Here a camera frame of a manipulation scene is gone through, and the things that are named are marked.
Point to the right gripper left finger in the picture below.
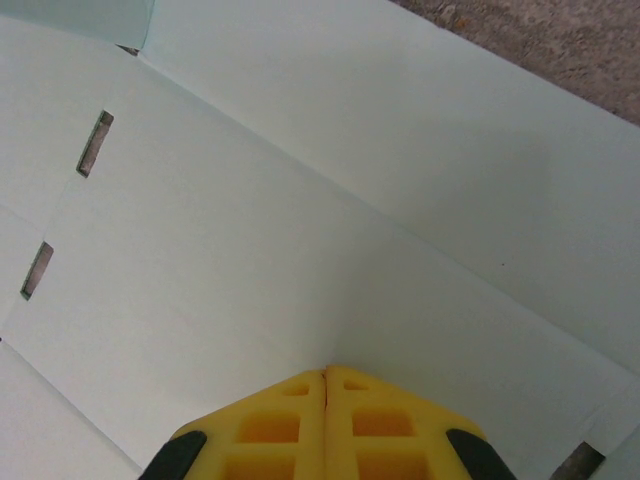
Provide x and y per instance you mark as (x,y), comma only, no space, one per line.
(280,440)

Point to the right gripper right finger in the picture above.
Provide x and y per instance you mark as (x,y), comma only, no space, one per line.
(380,435)

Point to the light teal paper box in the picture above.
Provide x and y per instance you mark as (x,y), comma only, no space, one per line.
(250,225)

